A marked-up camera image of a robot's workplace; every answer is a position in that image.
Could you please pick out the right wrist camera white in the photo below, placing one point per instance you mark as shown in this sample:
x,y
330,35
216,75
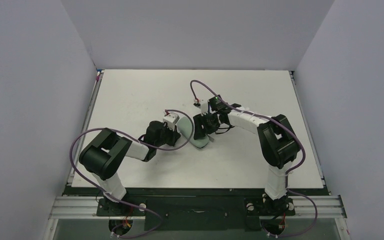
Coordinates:
x,y
202,105

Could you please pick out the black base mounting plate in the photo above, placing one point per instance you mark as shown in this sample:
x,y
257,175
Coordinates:
x,y
197,209

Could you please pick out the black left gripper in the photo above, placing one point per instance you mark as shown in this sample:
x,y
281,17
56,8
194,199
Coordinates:
x,y
172,136

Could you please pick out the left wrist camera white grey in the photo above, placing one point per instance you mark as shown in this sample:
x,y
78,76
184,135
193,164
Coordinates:
x,y
171,120

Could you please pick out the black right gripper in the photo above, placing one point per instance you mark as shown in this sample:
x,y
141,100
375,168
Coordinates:
x,y
201,124

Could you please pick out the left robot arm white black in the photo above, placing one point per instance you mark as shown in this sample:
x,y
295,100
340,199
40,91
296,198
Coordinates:
x,y
104,154

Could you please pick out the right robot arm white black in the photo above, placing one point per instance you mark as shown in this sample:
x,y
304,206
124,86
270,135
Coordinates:
x,y
278,146

